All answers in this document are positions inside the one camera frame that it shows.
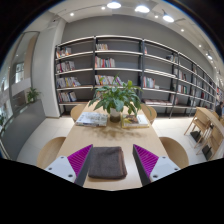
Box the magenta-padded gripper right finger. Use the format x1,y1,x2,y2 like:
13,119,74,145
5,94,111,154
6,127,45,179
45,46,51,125
132,143,181,187

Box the green potted plant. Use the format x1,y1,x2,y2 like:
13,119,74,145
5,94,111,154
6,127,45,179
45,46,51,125
87,74,145,124

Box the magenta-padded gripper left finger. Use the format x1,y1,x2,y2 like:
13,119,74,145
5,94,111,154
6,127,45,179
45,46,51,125
44,143,95,187

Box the person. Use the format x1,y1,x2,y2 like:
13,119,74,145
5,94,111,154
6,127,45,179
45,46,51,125
214,101,224,118

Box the light wooden table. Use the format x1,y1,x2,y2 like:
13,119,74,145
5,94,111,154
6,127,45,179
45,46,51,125
199,106,224,161

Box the ceiling lights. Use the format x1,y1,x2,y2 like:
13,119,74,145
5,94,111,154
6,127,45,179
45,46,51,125
68,0,215,62

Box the zigzag-patterned towel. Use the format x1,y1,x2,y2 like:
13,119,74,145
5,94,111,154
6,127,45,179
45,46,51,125
87,145,129,180

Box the green-covered book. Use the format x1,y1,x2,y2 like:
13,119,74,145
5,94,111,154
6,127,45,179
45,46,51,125
120,113,150,130

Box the small background potted plant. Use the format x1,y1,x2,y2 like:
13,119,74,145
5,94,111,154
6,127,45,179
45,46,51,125
25,86,42,104

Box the tall grey bookshelf unit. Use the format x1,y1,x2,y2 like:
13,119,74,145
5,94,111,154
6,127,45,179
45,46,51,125
54,34,224,120

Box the slatted wooden chair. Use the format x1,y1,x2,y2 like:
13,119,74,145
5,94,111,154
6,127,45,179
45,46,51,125
183,107,212,143

